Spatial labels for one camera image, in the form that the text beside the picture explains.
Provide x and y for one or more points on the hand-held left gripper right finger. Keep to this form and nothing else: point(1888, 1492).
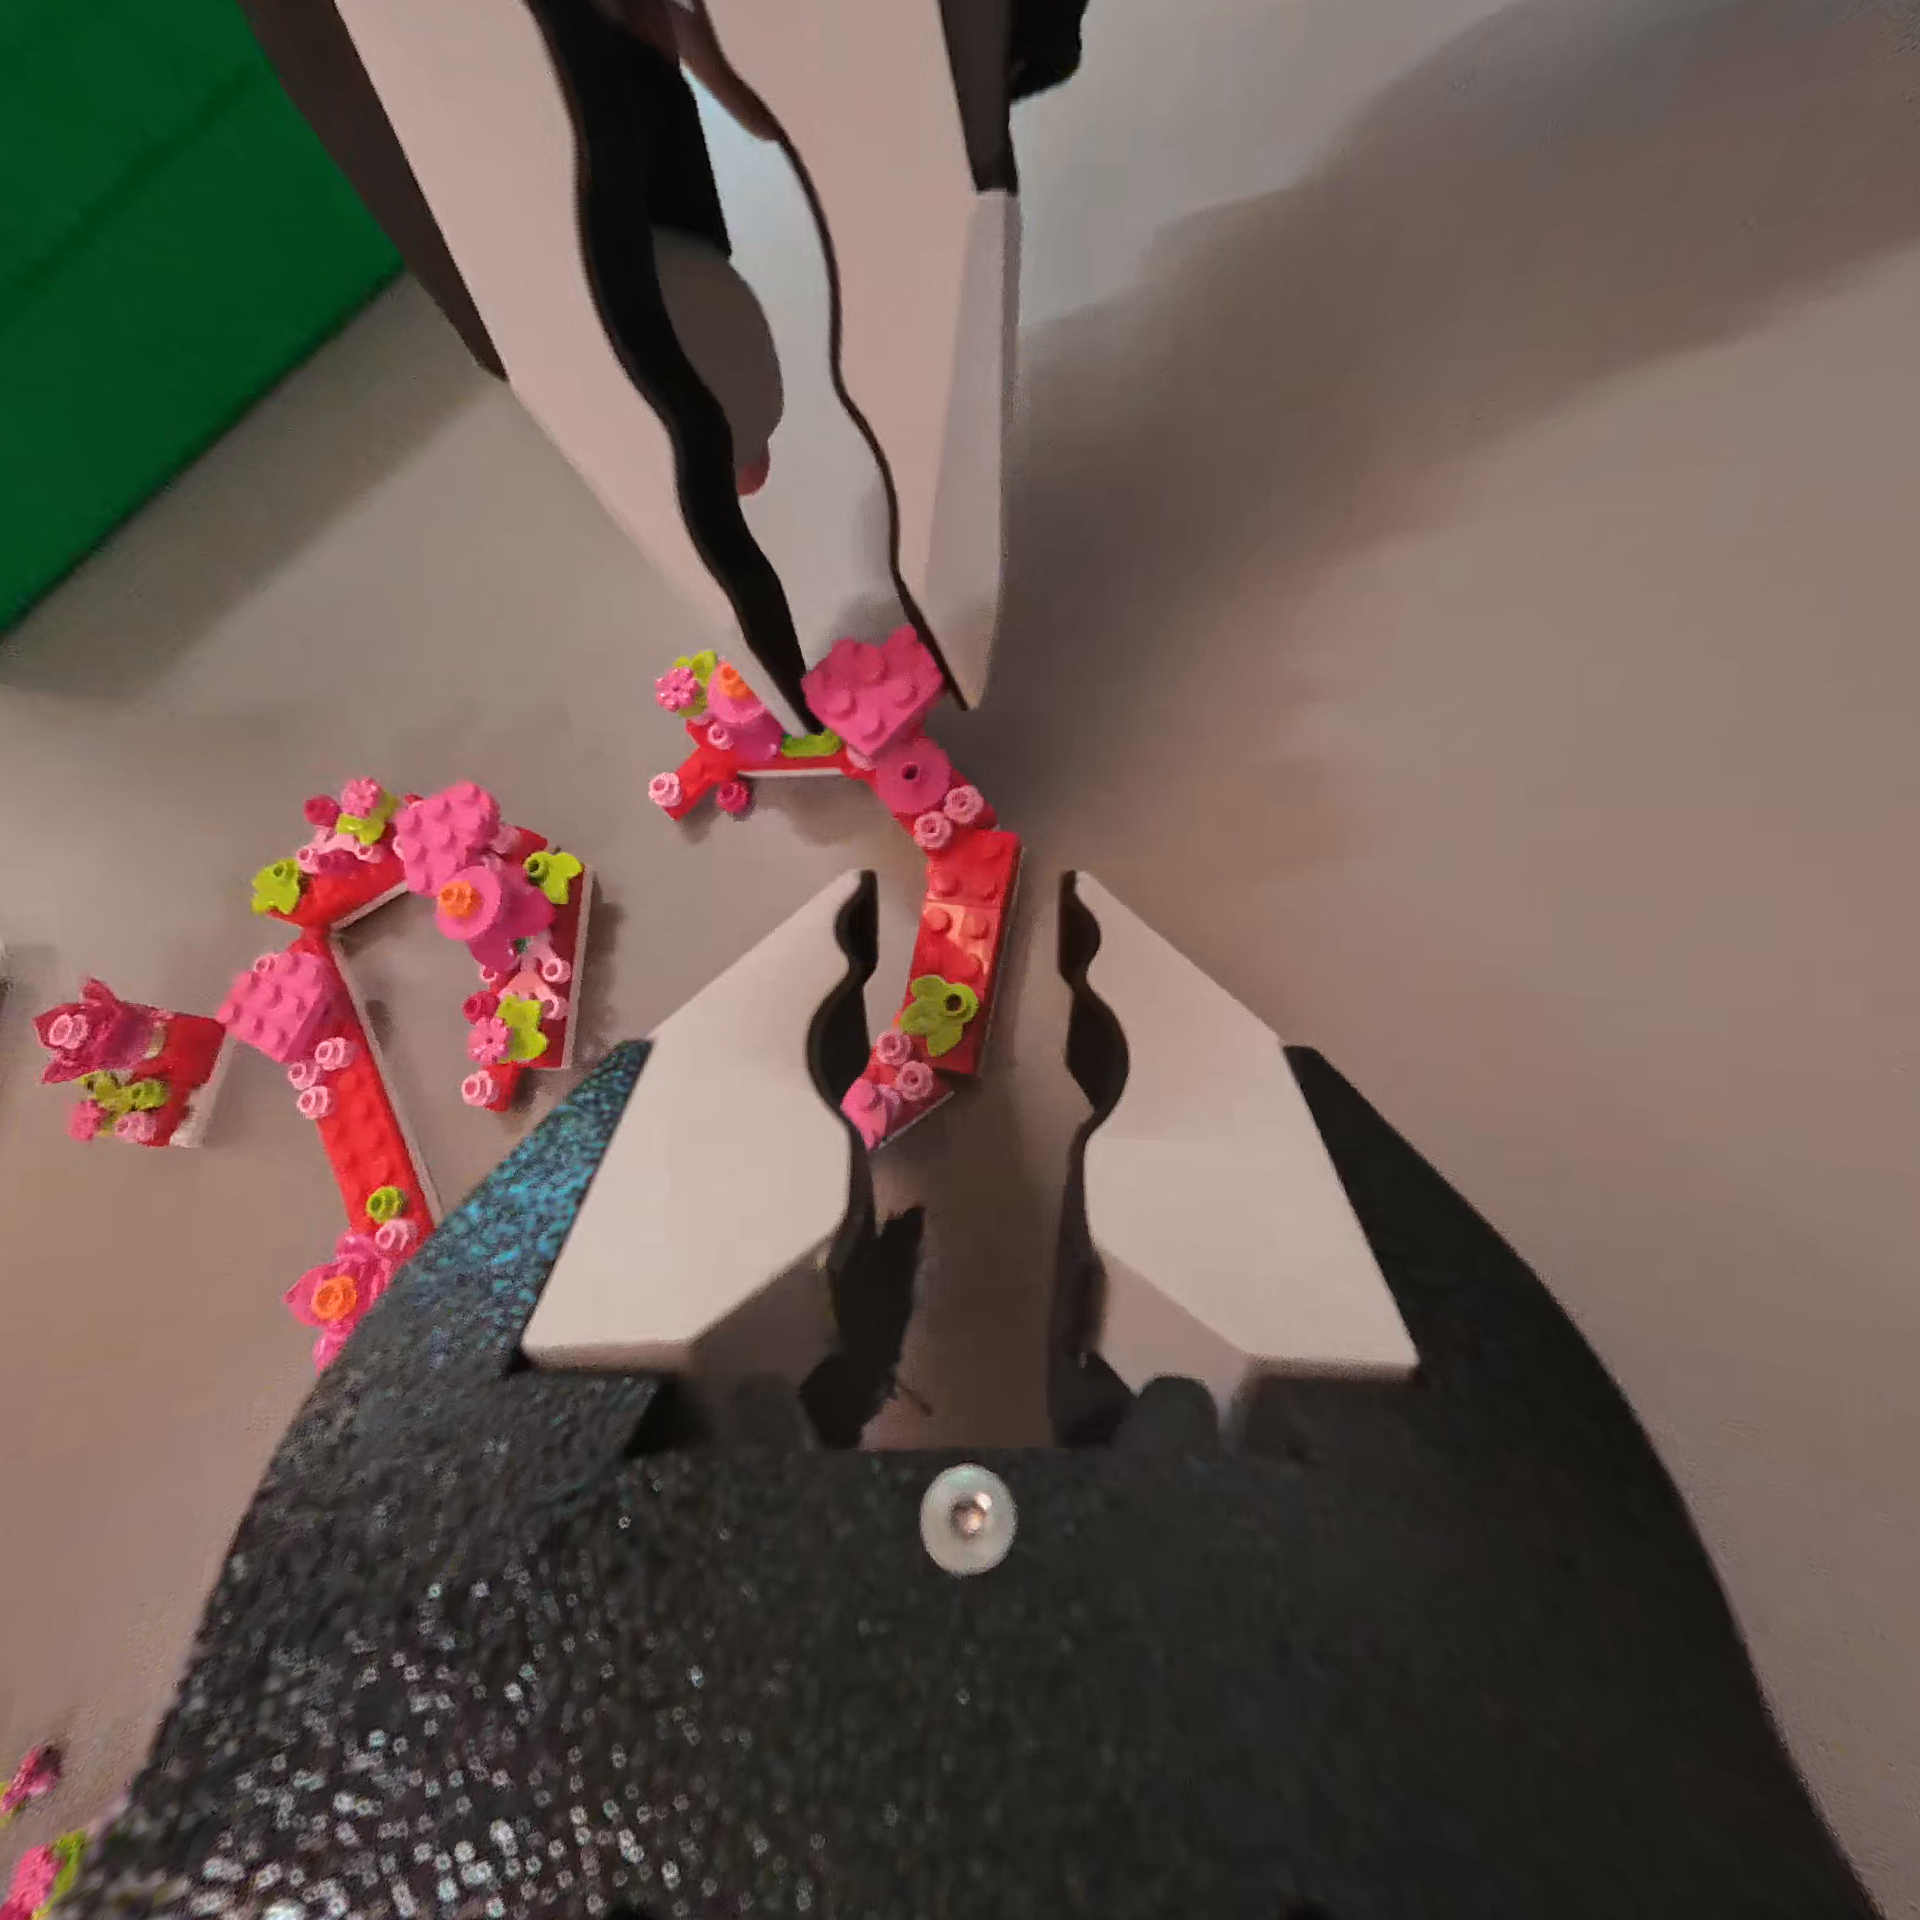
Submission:
point(1213, 1185)

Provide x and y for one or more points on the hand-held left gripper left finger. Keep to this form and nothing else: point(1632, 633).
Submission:
point(705, 1155)

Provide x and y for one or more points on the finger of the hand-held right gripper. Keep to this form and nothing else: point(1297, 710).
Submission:
point(556, 271)
point(901, 331)

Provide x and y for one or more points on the red curved lego flower assembly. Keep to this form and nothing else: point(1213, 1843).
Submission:
point(966, 915)

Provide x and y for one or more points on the pink lego brick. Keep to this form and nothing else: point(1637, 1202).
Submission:
point(868, 693)

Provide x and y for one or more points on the large red lego flower assembly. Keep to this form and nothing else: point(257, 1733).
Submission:
point(360, 1118)

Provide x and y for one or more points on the small red lego flower block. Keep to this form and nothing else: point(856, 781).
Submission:
point(164, 1051)

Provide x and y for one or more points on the loose pink lego flower piece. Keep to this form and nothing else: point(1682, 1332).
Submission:
point(30, 1779)
point(37, 1875)

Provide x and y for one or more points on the person's right hand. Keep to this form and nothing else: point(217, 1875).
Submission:
point(733, 377)

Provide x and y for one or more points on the green plastic bin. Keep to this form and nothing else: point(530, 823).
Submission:
point(120, 271)

